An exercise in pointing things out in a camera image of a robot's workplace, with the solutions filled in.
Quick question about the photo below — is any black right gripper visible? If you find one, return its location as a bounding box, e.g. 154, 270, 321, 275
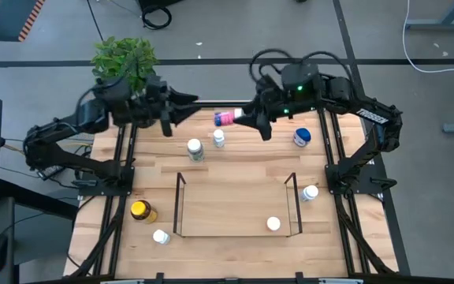
233, 74, 291, 142

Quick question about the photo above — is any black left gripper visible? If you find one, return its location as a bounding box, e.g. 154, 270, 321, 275
142, 74, 203, 138

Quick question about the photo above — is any pink bottle white cap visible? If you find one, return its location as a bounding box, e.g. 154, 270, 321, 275
214, 108, 246, 128

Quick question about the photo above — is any small white medicine bottle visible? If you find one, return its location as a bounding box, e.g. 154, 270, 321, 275
212, 129, 226, 149

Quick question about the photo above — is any green label bottle white cap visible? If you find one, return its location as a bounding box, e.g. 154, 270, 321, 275
186, 137, 206, 163

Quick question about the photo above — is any white jar blue lid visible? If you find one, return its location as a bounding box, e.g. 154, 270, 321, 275
292, 127, 312, 148

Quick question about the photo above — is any amber bottle yellow cap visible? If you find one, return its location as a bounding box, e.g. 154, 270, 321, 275
130, 200, 158, 225

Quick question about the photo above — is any white bottle blue label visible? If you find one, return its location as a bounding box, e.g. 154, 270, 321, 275
152, 229, 171, 245
300, 184, 320, 203

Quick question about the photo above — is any green potted plant black pot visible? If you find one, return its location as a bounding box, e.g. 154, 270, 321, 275
91, 36, 160, 129

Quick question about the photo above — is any black power adapter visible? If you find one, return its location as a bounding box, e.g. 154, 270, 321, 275
36, 164, 65, 181

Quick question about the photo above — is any orange striped floor mat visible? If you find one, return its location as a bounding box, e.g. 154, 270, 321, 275
0, 0, 47, 43

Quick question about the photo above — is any dark side desk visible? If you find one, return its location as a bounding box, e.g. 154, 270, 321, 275
0, 179, 79, 284

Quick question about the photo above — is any grey metal table leg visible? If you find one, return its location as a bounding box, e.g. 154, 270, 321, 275
404, 0, 454, 32

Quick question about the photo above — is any black metal table frame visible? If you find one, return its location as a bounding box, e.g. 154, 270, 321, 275
69, 100, 400, 284

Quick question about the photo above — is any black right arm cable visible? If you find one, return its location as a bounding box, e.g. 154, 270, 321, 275
248, 48, 354, 86

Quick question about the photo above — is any coiled black cable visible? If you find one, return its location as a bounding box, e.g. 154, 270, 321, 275
140, 6, 173, 31

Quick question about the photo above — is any thin black floor cable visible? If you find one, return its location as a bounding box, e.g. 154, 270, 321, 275
86, 0, 105, 42

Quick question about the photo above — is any white floor cable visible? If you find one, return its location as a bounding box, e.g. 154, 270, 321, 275
402, 0, 454, 74

